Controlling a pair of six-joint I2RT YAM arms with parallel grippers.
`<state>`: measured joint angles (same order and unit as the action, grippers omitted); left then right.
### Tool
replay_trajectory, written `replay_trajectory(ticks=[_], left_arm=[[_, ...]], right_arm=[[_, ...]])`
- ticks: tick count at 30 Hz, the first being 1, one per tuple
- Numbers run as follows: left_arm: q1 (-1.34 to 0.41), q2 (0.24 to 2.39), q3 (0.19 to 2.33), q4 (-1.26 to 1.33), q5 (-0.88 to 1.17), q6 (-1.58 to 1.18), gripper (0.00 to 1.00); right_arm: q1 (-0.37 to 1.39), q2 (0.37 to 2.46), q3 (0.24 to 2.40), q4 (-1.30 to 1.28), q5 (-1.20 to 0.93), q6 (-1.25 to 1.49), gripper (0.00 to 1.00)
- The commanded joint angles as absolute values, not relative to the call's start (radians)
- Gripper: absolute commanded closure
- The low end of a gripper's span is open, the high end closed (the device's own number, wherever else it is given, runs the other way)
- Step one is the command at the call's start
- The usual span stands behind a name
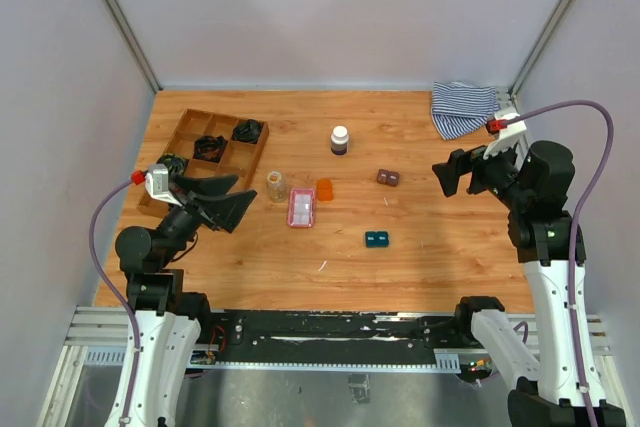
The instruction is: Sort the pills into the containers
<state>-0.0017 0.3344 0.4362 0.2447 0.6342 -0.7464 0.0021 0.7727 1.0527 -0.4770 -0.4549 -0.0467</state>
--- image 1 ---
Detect brown pill box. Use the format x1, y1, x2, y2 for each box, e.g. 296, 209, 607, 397
376, 169, 400, 187

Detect wooden compartment tray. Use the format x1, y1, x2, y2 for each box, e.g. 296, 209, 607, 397
140, 108, 272, 192

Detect black coiled cable middle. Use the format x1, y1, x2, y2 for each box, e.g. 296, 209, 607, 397
193, 134, 228, 163

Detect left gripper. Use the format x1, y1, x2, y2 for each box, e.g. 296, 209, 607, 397
157, 172, 256, 267

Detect teal pill box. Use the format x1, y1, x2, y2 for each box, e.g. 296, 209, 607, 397
364, 231, 390, 248

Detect clear glass pill bottle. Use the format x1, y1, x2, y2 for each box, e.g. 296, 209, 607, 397
266, 170, 288, 202

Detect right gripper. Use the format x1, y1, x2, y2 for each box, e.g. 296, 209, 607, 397
432, 134, 531, 210

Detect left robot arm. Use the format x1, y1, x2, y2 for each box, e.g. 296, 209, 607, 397
106, 164, 257, 426

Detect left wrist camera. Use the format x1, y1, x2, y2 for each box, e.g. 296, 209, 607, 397
145, 164, 177, 204

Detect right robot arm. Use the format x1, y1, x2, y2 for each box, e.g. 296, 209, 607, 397
432, 141, 626, 426

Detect striped blue cloth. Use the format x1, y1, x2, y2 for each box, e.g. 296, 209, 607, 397
431, 81, 499, 140

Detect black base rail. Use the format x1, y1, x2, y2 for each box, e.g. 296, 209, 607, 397
189, 310, 481, 368

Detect black coiled cable top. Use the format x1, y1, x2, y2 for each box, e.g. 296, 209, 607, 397
231, 118, 265, 144

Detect yellow black coiled cable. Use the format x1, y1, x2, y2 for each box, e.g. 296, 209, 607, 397
155, 151, 190, 179

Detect orange pill box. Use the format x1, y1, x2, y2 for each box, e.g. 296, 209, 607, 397
316, 178, 334, 202

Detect pink pill organizer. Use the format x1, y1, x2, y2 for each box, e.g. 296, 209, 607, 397
287, 188, 316, 228

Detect white cap pill bottle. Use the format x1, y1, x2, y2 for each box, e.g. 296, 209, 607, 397
330, 125, 349, 156

